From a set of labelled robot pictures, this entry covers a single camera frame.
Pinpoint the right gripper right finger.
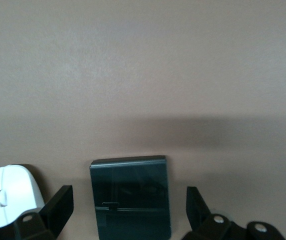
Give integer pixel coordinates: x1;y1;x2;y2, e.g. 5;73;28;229
182;186;234;240

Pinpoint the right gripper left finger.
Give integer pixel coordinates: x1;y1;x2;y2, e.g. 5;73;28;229
0;184;75;240

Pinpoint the white computer mouse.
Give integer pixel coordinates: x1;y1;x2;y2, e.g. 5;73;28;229
0;163;46;228

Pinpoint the black smartphone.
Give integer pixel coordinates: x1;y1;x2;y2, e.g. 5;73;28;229
89;155;173;240

